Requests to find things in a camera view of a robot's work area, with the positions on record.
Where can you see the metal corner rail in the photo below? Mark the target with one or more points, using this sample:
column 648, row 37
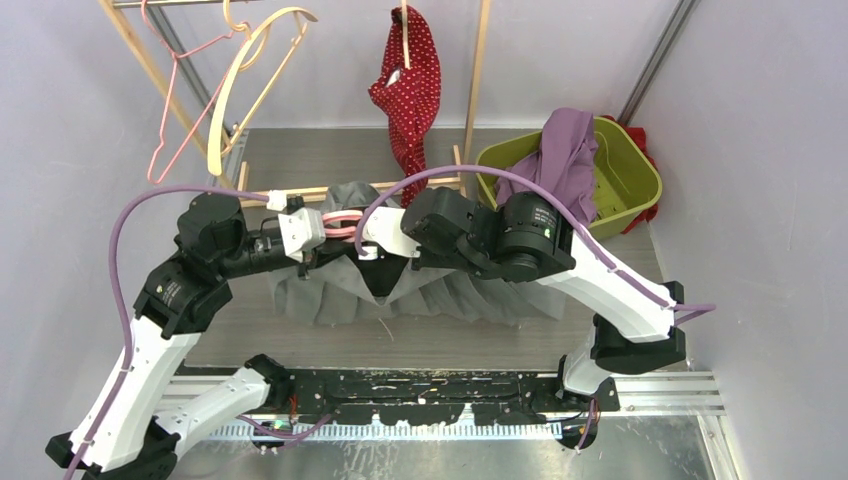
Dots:
column 670, row 33
column 155, row 18

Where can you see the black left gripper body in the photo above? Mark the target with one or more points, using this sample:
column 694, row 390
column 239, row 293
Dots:
column 264, row 251

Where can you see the metal corner rail left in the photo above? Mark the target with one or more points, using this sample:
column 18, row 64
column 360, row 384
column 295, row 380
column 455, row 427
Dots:
column 155, row 18

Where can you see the red polka dot skirt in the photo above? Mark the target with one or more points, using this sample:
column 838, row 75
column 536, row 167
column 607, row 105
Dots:
column 409, row 98

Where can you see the wooden hanger of red skirt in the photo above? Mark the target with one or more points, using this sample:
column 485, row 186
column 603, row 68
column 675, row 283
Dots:
column 405, row 34

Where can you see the metal corner rail right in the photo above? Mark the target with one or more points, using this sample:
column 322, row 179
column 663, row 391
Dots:
column 670, row 33

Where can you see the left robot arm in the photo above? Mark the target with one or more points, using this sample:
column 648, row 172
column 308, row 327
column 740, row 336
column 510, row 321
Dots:
column 124, row 435

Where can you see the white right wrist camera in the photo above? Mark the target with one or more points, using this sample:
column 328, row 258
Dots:
column 382, row 235

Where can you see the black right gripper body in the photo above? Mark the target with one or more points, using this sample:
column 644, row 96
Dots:
column 429, row 261

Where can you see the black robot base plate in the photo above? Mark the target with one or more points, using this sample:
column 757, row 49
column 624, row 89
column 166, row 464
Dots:
column 432, row 397

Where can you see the olive green plastic basket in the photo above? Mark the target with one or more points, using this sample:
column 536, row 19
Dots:
column 626, row 183

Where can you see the purple skirt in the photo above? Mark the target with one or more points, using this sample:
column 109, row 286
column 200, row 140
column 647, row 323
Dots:
column 563, row 163

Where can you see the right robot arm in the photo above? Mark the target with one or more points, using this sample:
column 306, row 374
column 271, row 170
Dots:
column 527, row 240

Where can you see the pink hanger of grey skirt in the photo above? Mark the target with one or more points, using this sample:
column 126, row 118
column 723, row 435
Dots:
column 341, row 225

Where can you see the wooden clothes rack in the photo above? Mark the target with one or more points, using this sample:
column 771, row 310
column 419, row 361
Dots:
column 218, row 134

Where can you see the grey skirt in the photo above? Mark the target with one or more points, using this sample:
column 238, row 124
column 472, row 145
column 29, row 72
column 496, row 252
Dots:
column 349, row 289

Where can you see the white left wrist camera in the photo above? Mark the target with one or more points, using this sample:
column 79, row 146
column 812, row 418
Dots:
column 302, row 228

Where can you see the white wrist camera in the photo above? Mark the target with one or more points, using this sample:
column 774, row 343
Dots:
column 302, row 228
column 382, row 235

